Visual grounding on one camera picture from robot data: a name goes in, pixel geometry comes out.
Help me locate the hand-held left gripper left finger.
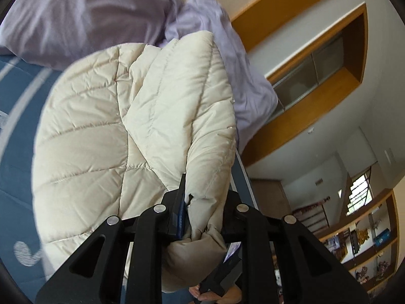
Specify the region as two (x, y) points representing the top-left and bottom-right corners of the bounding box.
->
(35, 174), (187, 304)

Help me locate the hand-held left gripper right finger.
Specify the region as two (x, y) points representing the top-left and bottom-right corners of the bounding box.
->
(221, 190), (369, 304)

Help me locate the cream quilted down jacket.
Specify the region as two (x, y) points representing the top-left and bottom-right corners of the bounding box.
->
(32, 31), (238, 294)

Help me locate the person's right hand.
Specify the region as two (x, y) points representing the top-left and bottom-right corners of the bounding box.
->
(189, 286), (243, 304)

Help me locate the wooden cabinet door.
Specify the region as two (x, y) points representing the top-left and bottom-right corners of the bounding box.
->
(250, 179), (293, 219)

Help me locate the large lavender pillow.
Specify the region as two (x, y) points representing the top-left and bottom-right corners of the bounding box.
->
(165, 0), (279, 154)

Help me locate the barred window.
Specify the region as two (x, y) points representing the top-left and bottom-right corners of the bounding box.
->
(346, 169), (375, 216)

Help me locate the wooden bookshelf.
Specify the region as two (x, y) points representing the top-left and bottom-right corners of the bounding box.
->
(316, 188), (400, 301)

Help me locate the frosted glass door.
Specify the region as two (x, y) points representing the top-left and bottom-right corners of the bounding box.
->
(272, 32), (345, 111)

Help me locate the blue white-striped bed sheet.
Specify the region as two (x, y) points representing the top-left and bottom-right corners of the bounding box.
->
(0, 54), (257, 304)

